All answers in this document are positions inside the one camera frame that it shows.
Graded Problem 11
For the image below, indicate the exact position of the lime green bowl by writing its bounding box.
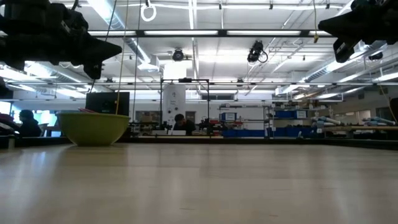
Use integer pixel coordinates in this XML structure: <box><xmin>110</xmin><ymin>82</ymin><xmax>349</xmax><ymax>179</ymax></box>
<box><xmin>57</xmin><ymin>112</ymin><xmax>132</xmax><ymax>147</ymax></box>

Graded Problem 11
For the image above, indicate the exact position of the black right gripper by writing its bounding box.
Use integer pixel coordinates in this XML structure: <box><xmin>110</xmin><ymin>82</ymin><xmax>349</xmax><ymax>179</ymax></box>
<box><xmin>318</xmin><ymin>0</ymin><xmax>398</xmax><ymax>64</ymax></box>

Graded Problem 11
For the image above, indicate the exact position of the white cable loop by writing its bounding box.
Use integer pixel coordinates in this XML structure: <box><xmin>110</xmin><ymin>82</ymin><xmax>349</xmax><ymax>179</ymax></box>
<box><xmin>139</xmin><ymin>2</ymin><xmax>157</xmax><ymax>23</ymax></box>

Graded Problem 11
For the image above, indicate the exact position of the blue box with white label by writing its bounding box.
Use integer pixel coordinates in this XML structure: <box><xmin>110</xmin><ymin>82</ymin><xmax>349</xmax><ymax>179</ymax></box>
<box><xmin>220</xmin><ymin>112</ymin><xmax>238</xmax><ymax>123</ymax></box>

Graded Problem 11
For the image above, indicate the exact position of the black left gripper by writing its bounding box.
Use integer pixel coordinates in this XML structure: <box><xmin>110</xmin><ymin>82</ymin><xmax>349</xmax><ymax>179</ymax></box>
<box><xmin>0</xmin><ymin>0</ymin><xmax>123</xmax><ymax>80</ymax></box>

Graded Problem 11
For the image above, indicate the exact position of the black metal frame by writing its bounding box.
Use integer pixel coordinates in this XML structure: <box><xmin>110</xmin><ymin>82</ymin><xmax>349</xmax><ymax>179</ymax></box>
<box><xmin>159</xmin><ymin>77</ymin><xmax>210</xmax><ymax>131</ymax></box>

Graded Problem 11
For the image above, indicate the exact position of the black table edge rail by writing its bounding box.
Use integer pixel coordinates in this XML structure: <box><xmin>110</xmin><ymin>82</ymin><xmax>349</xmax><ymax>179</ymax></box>
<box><xmin>0</xmin><ymin>135</ymin><xmax>398</xmax><ymax>151</ymax></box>

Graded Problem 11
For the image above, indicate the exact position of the black overhead light bar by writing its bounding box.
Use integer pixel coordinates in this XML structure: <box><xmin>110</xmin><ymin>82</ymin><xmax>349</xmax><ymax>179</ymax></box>
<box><xmin>86</xmin><ymin>29</ymin><xmax>336</xmax><ymax>38</ymax></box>

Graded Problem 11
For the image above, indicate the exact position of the black camera with cable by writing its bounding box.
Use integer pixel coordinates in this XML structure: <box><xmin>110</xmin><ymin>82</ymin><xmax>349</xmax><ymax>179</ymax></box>
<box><xmin>246</xmin><ymin>39</ymin><xmax>269</xmax><ymax>64</ymax></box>

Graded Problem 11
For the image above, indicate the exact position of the person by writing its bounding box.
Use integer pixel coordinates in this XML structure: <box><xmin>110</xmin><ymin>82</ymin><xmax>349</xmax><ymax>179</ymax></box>
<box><xmin>172</xmin><ymin>113</ymin><xmax>197</xmax><ymax>135</ymax></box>
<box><xmin>17</xmin><ymin>109</ymin><xmax>43</xmax><ymax>138</ymax></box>

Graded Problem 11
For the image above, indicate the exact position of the black round ceiling camera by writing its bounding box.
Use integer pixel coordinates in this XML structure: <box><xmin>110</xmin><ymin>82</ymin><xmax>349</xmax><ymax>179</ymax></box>
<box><xmin>171</xmin><ymin>47</ymin><xmax>185</xmax><ymax>62</ymax></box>

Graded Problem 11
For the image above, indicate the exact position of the wooden workbench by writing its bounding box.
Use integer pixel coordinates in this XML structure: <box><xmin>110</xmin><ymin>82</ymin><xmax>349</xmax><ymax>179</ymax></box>
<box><xmin>322</xmin><ymin>124</ymin><xmax>398</xmax><ymax>132</ymax></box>

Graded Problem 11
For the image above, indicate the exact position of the yellow hanging cable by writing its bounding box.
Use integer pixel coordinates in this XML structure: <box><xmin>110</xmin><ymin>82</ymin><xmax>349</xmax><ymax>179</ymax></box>
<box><xmin>312</xmin><ymin>0</ymin><xmax>320</xmax><ymax>44</ymax></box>

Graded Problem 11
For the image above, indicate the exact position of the blue storage bin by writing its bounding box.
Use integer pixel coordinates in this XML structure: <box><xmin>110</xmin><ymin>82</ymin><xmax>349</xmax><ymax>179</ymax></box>
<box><xmin>274</xmin><ymin>110</ymin><xmax>308</xmax><ymax>119</ymax></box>
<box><xmin>221</xmin><ymin>128</ymin><xmax>266</xmax><ymax>138</ymax></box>
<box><xmin>266</xmin><ymin>126</ymin><xmax>312</xmax><ymax>138</ymax></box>

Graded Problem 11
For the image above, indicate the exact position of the black monitor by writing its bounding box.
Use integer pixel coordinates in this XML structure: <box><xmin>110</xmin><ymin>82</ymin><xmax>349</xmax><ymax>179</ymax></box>
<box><xmin>85</xmin><ymin>91</ymin><xmax>131</xmax><ymax>117</ymax></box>

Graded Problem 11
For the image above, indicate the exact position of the white column cabinet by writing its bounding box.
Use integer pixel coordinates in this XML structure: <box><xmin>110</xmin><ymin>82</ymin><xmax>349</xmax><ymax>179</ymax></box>
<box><xmin>162</xmin><ymin>83</ymin><xmax>187</xmax><ymax>126</ymax></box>

